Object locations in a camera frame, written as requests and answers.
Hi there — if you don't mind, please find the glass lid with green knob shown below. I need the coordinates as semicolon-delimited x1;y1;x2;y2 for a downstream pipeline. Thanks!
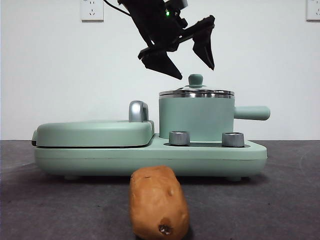
158;73;236;97

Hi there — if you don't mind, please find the brown potato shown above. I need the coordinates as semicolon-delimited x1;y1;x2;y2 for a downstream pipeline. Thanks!
128;165;190;238

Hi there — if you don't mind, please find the mint green steamer pot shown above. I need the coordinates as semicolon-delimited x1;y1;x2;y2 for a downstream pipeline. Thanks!
158;92;271;141

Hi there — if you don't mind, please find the silver control knob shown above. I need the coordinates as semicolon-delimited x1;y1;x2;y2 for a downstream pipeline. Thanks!
168;130;191;146
221;131;246;148

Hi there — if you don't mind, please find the mint green griddle cover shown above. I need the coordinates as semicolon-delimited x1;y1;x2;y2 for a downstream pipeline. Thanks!
31;119;156;148

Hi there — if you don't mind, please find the mint green breakfast machine base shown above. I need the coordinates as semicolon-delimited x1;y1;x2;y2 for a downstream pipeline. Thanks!
34;133;268;181

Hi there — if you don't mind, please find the silver griddle cover handle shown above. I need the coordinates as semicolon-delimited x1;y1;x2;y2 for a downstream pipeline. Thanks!
128;100;151;123

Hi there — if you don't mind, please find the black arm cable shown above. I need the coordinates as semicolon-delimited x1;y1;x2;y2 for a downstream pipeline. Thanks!
103;0;133;18

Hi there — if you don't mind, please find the white wall socket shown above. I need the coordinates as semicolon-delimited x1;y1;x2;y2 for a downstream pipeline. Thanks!
306;0;320;22
80;0;105;22

